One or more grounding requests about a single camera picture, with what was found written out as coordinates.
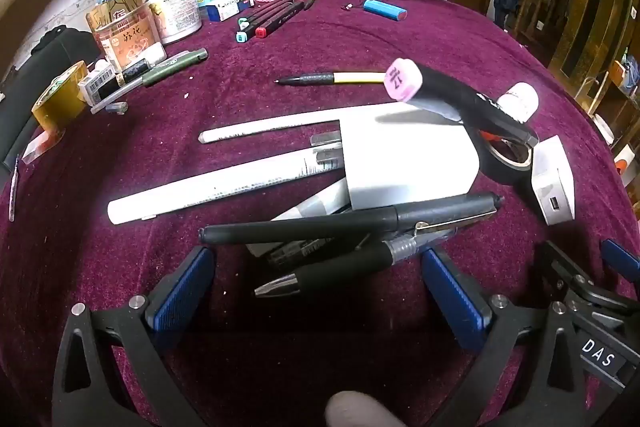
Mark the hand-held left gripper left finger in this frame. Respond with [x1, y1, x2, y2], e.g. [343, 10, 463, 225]
[50, 244, 218, 427]

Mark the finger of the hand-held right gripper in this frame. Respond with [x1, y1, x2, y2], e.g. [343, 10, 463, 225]
[599, 238, 640, 284]
[532, 241, 626, 308]

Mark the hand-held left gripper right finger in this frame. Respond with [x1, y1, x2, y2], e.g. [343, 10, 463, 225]
[421, 247, 596, 427]

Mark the black grip gel pen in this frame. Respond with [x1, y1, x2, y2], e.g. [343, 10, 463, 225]
[254, 229, 453, 298]

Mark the yellow black pen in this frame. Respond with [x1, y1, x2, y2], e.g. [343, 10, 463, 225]
[273, 71, 388, 86]

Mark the person's left hand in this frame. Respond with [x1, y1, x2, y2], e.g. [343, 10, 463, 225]
[325, 391, 407, 427]

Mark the white charger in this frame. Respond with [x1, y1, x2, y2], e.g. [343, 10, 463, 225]
[530, 135, 577, 228]

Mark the thick white pen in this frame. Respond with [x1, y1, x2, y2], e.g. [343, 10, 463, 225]
[106, 146, 346, 226]

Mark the black tape roll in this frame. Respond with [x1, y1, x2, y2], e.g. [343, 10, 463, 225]
[467, 127, 537, 186]

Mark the black clip pen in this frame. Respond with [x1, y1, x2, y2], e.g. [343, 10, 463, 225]
[198, 193, 504, 249]

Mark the white power adapter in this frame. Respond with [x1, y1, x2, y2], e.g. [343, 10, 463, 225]
[339, 104, 482, 212]

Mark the grey white pen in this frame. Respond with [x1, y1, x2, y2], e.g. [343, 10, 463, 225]
[271, 178, 351, 223]

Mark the thin white pen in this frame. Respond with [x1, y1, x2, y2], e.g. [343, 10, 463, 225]
[198, 111, 346, 145]

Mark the black marker pink cap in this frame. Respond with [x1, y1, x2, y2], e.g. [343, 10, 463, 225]
[386, 57, 540, 148]

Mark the red white packet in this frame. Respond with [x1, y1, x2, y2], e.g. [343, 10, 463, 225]
[21, 129, 66, 165]

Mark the silver clear pen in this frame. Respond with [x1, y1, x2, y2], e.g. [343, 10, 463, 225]
[90, 74, 151, 114]

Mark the green pen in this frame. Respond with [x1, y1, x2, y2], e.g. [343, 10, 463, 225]
[141, 48, 208, 86]

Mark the yellow tape roll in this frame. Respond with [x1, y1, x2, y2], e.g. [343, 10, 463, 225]
[31, 61, 90, 131]

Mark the white barcode box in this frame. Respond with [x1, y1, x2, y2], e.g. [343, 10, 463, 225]
[77, 59, 121, 104]

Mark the small black block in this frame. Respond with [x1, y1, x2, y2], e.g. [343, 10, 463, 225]
[117, 59, 153, 82]

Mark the gold cabinet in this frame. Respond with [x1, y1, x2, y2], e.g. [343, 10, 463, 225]
[547, 0, 640, 82]

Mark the wooden stair railing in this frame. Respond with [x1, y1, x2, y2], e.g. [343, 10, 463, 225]
[512, 0, 576, 42]

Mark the gold label jar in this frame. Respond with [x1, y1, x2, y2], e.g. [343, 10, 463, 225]
[86, 0, 162, 72]

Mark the black bag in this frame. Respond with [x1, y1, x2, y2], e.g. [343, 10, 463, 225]
[0, 27, 103, 172]

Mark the blue white small box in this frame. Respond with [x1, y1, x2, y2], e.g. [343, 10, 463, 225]
[206, 1, 242, 22]

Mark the row of black markers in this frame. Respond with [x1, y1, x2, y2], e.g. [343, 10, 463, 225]
[235, 0, 301, 42]

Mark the black marker green cap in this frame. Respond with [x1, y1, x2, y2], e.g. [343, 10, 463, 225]
[236, 0, 293, 32]

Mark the blue battery pack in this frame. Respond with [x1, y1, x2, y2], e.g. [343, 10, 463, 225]
[363, 0, 407, 22]

